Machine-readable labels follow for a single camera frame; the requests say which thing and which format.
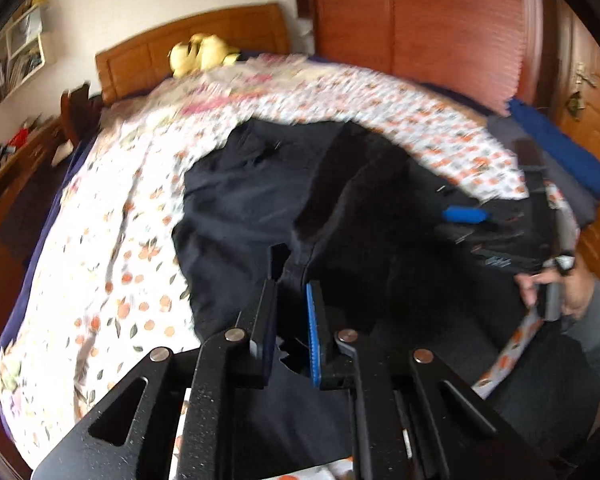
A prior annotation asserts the wooden door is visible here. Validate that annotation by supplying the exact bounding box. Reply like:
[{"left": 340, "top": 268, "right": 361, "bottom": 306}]
[{"left": 550, "top": 5, "right": 600, "bottom": 281}]

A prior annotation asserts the row of books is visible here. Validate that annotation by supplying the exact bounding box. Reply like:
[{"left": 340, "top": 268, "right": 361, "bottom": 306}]
[{"left": 0, "top": 52, "right": 43, "bottom": 96}]

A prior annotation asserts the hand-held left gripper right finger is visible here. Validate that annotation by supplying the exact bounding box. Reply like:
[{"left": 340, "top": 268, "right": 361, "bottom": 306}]
[{"left": 305, "top": 281, "right": 553, "bottom": 480}]

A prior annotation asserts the wooden desk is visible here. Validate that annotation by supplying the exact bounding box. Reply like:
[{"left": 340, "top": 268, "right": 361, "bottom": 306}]
[{"left": 0, "top": 115, "right": 68, "bottom": 271}]

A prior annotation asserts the orange print bed sheet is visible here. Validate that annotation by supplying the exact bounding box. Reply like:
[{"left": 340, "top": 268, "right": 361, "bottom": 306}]
[{"left": 0, "top": 52, "right": 581, "bottom": 480}]

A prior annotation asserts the grey cloth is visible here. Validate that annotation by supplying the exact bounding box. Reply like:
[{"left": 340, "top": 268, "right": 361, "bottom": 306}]
[{"left": 485, "top": 115, "right": 598, "bottom": 226}]

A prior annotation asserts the yellow plush toy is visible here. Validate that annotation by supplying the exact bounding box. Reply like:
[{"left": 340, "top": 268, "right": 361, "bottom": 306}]
[{"left": 169, "top": 33, "right": 241, "bottom": 79}]

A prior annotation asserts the white wall shelf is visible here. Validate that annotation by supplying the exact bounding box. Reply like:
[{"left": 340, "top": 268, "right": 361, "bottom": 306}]
[{"left": 0, "top": 0, "right": 48, "bottom": 103}]

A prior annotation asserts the wooden chair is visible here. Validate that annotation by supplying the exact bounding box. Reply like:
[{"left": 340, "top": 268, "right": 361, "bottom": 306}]
[{"left": 60, "top": 81, "right": 103, "bottom": 148}]

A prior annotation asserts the pink floral blanket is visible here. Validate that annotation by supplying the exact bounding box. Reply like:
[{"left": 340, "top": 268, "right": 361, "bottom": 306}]
[{"left": 100, "top": 55, "right": 331, "bottom": 126}]

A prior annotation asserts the metal door handle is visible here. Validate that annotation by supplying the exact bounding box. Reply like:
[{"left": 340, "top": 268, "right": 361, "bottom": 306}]
[{"left": 567, "top": 62, "right": 598, "bottom": 121}]

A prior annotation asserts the blue cloth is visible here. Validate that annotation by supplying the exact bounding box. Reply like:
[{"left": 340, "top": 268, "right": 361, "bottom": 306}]
[{"left": 507, "top": 97, "right": 600, "bottom": 196}]

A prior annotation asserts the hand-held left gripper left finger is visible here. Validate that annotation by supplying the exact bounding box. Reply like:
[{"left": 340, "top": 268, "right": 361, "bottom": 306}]
[{"left": 30, "top": 280, "right": 281, "bottom": 480}]

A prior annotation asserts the wooden slatted wardrobe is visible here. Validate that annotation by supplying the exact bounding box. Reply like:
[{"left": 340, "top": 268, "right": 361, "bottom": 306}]
[{"left": 292, "top": 0, "right": 546, "bottom": 116}]

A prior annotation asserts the black coat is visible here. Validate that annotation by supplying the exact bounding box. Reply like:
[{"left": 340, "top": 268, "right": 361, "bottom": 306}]
[{"left": 171, "top": 120, "right": 556, "bottom": 473}]

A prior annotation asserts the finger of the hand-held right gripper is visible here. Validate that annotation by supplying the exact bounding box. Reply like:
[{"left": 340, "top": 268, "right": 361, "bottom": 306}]
[
  {"left": 432, "top": 224, "right": 483, "bottom": 245},
  {"left": 441, "top": 205, "right": 496, "bottom": 223}
]

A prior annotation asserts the person's right hand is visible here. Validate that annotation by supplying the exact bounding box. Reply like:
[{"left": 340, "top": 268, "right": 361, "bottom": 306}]
[{"left": 517, "top": 269, "right": 588, "bottom": 321}]

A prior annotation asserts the wooden headboard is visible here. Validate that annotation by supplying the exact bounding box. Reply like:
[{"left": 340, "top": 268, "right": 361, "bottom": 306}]
[{"left": 95, "top": 2, "right": 293, "bottom": 106}]

